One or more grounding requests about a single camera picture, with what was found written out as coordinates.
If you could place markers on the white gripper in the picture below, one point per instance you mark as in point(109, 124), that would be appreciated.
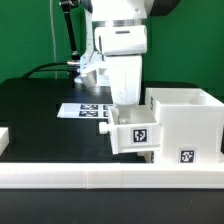
point(123, 48)

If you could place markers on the white drawer box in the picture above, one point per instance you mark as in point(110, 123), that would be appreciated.
point(152, 157)
point(141, 134)

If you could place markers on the white drawer cabinet frame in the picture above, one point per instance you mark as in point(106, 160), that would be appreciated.
point(192, 124)

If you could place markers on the white front drawer box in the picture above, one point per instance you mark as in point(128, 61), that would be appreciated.
point(152, 157)

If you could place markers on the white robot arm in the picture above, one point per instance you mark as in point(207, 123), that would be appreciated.
point(114, 13)

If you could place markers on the paper marker sheet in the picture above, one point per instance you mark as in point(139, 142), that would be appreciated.
point(83, 110)

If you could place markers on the white table border fence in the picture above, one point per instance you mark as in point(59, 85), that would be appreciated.
point(108, 175)

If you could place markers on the black camera stand pole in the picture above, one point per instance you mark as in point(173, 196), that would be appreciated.
point(67, 6)

